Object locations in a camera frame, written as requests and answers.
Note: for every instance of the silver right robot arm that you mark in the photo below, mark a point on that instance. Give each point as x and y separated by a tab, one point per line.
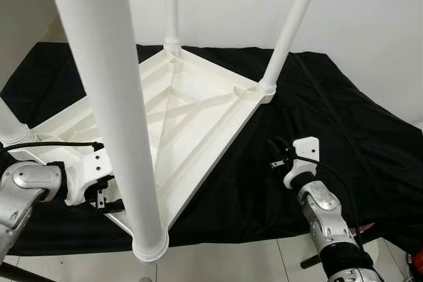
324	209

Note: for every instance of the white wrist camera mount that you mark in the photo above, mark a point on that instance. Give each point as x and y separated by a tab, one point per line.
86	170
305	146

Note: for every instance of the pink fabric piece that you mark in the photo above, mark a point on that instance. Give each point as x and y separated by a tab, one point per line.
362	227

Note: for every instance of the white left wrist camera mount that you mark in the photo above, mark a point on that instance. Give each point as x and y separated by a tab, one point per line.
86	170

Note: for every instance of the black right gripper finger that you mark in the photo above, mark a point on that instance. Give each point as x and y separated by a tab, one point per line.
275	144

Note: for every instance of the black table cloth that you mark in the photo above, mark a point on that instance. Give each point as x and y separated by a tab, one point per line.
344	130

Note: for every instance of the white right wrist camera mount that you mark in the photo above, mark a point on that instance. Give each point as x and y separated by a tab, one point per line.
305	146

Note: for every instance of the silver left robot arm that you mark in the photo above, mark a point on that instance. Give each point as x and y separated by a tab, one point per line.
26	183

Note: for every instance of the white plastic table top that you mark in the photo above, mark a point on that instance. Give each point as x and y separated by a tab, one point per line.
198	117

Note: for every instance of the red black round device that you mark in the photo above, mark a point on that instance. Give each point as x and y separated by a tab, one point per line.
418	263

